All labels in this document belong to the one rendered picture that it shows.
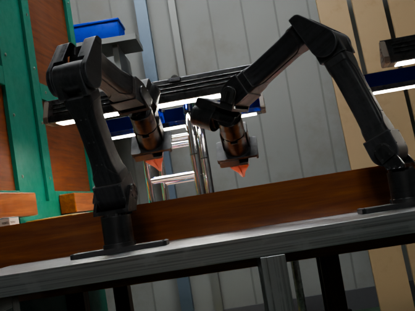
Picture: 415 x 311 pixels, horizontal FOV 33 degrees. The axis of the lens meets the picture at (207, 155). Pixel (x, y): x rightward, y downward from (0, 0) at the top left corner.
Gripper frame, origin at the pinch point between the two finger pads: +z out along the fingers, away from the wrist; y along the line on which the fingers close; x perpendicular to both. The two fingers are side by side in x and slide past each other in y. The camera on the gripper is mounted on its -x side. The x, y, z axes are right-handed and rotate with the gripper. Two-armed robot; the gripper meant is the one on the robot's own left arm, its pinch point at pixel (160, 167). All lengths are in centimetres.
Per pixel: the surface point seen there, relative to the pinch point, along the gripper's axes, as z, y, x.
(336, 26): 113, -72, -198
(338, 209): 0.3, -42.2, 22.4
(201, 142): 37, -5, -45
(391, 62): -1, -64, -24
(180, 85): -2.7, -6.2, -28.1
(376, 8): 111, -95, -206
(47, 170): 38, 50, -45
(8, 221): -3.4, 37.3, 13.6
